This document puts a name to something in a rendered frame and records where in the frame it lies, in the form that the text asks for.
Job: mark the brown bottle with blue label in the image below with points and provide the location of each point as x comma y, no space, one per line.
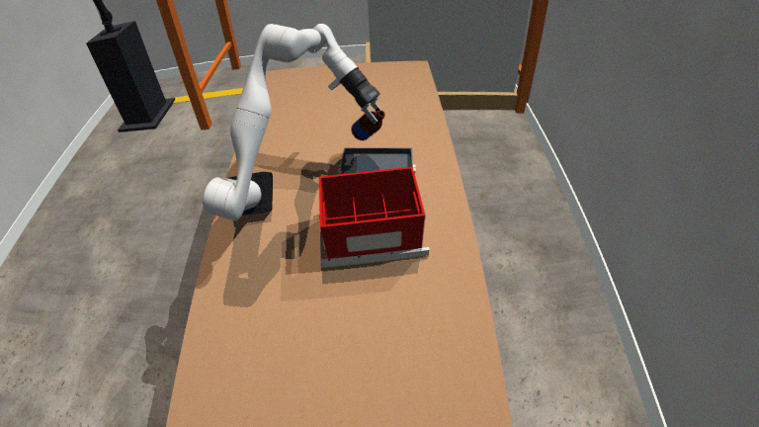
363,128

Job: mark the red crate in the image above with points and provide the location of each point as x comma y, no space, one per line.
371,212

